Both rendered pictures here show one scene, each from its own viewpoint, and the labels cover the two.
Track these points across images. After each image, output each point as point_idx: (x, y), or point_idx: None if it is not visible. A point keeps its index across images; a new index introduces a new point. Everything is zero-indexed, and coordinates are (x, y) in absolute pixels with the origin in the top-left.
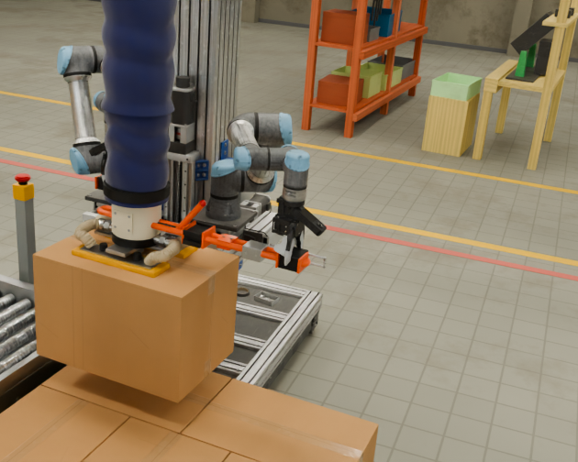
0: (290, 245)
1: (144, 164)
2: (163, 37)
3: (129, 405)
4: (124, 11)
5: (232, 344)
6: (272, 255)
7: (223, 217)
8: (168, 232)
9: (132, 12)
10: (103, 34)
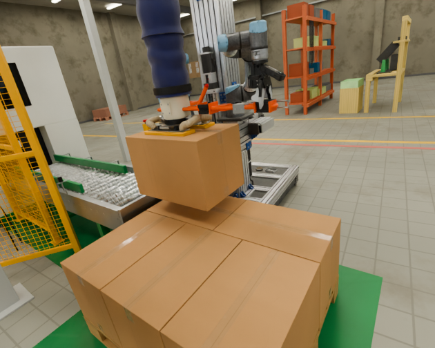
0: (261, 92)
1: (169, 68)
2: None
3: (188, 217)
4: None
5: (242, 179)
6: (251, 105)
7: (234, 115)
8: (191, 110)
9: None
10: None
